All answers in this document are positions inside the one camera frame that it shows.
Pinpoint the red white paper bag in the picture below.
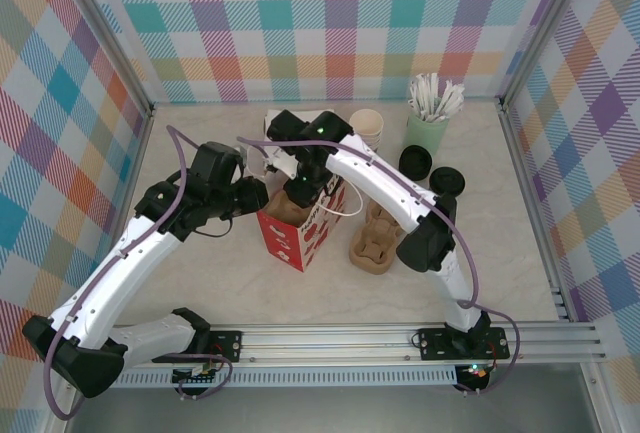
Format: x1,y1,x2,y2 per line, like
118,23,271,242
257,172,364,274

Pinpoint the paper cup stack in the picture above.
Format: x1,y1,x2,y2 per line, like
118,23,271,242
348,108,385,152

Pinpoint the brown pulp carrier stack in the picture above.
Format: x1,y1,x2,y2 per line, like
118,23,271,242
348,202,404,277

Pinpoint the black cup lid stack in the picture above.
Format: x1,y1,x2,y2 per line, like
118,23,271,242
398,145,434,182

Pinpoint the mint green holder cup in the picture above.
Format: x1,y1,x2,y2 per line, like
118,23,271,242
403,110,450,164

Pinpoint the small controller board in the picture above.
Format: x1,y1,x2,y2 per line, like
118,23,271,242
172,363,224,388
457,362,490,390

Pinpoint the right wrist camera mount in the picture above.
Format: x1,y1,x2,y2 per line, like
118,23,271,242
263,145,297,178

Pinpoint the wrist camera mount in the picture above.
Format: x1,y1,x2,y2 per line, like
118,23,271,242
233,146,252,177
263,145,297,178

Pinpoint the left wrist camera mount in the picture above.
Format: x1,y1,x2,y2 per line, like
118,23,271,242
233,146,252,177

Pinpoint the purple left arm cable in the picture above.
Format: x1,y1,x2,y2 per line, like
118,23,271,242
43,125,234,422

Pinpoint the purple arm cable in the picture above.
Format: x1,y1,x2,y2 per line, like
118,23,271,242
43,125,234,422
237,135,522,397

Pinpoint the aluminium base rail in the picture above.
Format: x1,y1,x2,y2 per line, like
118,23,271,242
53,322,609,367

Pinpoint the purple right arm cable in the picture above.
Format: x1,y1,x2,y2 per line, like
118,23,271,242
237,135,522,397

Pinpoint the white slotted cable duct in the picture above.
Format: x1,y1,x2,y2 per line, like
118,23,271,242
78,370,459,388

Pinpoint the aluminium frame post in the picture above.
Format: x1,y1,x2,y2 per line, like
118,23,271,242
497,0,601,112
59,0,156,122

